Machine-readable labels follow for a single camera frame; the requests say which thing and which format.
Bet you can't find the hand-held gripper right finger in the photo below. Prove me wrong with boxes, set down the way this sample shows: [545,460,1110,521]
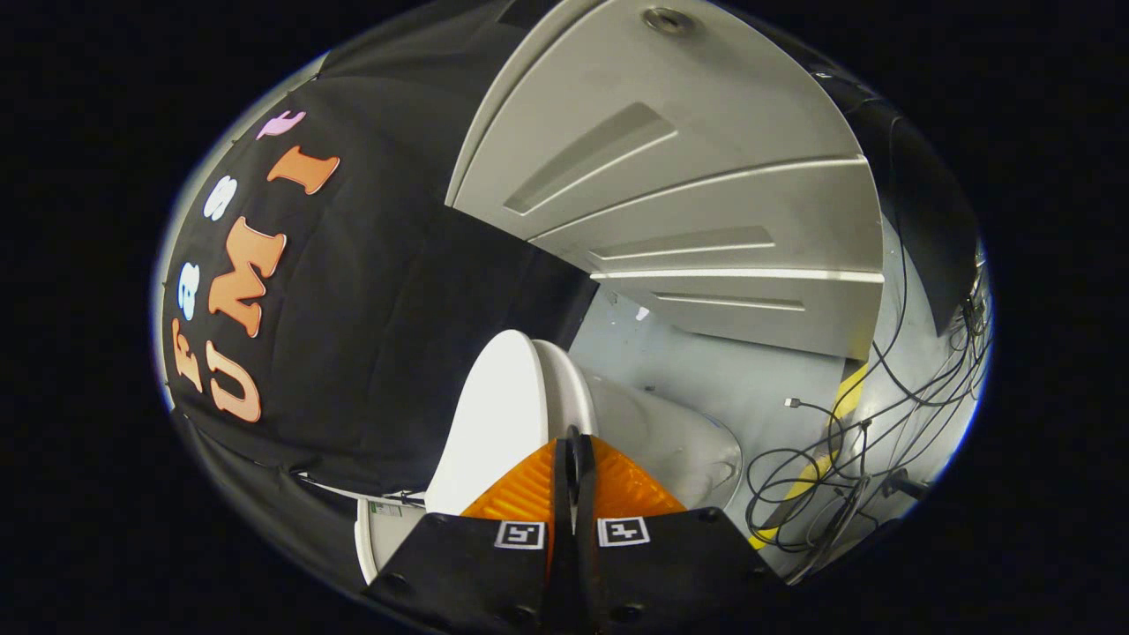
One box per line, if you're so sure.
[573,430,788,635]

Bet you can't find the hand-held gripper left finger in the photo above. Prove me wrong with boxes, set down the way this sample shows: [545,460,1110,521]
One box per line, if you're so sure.
[364,430,576,635]

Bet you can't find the white toilet lid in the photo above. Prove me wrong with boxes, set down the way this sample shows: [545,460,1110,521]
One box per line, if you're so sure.
[426,330,550,517]

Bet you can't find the black lid handle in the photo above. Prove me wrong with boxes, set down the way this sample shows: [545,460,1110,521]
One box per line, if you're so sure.
[563,425,594,508]

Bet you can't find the white toilet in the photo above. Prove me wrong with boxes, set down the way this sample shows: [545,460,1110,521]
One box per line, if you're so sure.
[355,338,744,585]

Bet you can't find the yellow floor tape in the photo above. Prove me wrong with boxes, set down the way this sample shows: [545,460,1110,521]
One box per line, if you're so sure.
[750,362,870,549]

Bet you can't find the black backdrop cloth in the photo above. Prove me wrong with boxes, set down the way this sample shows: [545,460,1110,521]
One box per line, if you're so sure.
[157,0,982,601]

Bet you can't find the tangle of black cables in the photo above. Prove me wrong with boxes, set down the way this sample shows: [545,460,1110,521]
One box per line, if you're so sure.
[745,220,993,583]

